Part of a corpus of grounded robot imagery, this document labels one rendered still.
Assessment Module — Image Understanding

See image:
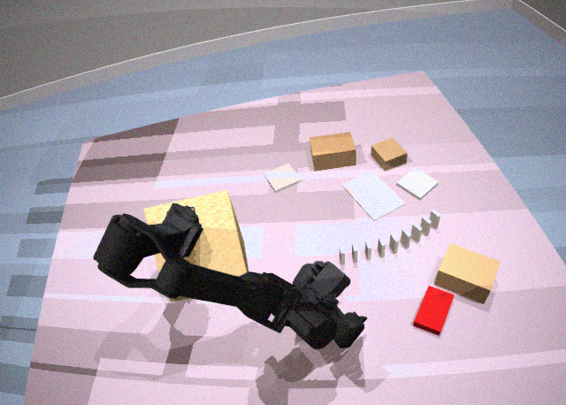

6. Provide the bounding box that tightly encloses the red rectangular block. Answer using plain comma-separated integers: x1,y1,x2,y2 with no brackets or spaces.
413,286,454,336

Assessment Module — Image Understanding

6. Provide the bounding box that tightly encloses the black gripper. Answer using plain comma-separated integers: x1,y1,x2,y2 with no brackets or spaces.
293,263,367,348

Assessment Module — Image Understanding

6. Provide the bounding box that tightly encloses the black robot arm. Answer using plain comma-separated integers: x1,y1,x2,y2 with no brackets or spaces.
93,203,351,349

